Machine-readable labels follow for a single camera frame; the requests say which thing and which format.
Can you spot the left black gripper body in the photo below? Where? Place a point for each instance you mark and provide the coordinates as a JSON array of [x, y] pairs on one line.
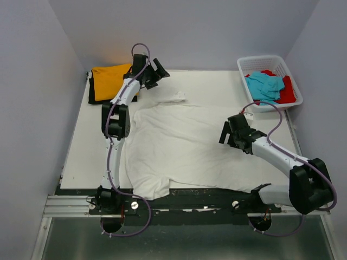
[[150, 76]]

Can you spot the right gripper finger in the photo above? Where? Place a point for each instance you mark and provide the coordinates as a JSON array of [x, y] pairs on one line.
[[224, 137], [226, 128]]

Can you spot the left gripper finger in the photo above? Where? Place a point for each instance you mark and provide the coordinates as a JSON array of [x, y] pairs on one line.
[[162, 73], [158, 64]]

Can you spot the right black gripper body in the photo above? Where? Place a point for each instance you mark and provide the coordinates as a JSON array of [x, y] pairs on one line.
[[232, 139]]

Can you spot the white t shirt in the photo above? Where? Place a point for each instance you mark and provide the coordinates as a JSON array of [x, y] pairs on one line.
[[178, 142]]

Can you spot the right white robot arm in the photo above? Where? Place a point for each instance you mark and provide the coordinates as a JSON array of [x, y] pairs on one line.
[[309, 186]]

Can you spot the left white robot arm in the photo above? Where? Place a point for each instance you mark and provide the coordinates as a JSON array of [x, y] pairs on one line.
[[116, 126]]

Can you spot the folded orange t shirt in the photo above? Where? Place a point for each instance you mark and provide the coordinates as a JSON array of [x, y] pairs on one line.
[[111, 81]]

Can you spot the light blue t shirt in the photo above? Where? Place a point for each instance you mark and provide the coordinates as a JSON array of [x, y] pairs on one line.
[[263, 88]]

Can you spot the white plastic basket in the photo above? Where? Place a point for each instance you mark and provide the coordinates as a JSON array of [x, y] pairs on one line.
[[276, 64]]

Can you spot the folded black t shirt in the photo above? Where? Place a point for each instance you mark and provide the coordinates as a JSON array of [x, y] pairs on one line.
[[93, 92]]

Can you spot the red t shirt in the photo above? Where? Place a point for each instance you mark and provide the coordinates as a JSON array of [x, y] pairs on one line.
[[287, 95]]

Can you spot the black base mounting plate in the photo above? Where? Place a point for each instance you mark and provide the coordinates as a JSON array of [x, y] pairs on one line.
[[237, 208]]

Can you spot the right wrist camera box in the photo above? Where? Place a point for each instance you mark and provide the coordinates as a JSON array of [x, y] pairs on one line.
[[248, 116]]

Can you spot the aluminium frame rail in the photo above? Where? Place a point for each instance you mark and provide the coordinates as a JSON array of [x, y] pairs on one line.
[[77, 206]]

